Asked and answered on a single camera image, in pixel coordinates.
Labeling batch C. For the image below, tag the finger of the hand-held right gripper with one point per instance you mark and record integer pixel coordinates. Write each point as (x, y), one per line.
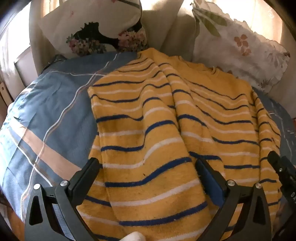
(281, 165)

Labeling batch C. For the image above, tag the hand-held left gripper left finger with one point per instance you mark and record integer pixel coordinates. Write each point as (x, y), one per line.
(89, 171)

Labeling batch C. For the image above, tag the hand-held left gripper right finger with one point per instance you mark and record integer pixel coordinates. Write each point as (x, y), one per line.
(209, 180)

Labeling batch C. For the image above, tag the yellow striped sweater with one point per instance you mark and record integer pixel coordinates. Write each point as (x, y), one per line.
(161, 139)

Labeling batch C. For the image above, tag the blue plaid bed sheet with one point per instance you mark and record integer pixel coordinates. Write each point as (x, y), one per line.
(57, 111)

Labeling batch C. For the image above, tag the white framed panel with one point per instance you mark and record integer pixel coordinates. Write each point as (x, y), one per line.
(25, 67)

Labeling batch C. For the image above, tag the white leaf print pillow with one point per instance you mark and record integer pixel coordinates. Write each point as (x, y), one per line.
(242, 46)

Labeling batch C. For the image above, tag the dark floral print pillow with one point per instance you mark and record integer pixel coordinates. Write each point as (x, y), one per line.
(92, 23)

